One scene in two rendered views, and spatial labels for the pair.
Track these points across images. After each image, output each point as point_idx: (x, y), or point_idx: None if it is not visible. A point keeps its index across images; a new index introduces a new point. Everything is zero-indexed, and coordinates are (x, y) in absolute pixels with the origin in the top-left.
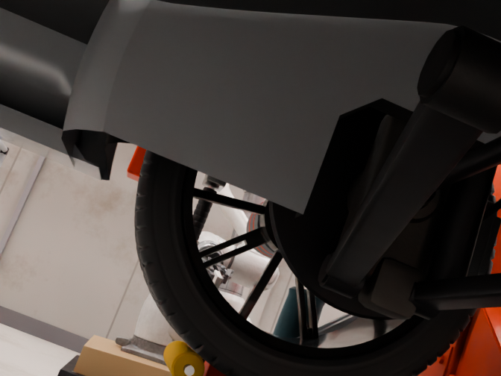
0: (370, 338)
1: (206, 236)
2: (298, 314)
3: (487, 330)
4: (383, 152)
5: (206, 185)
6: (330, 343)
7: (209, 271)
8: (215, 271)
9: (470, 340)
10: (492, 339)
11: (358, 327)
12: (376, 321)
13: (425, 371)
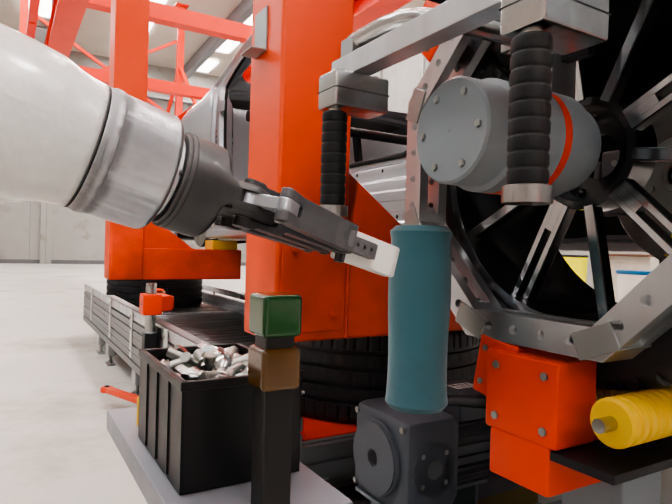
0: (570, 272)
1: (63, 55)
2: (542, 274)
3: (379, 209)
4: None
5: (548, 27)
6: (572, 292)
7: (357, 236)
8: (358, 231)
9: (356, 220)
10: (389, 218)
11: (510, 261)
12: (520, 250)
13: (305, 265)
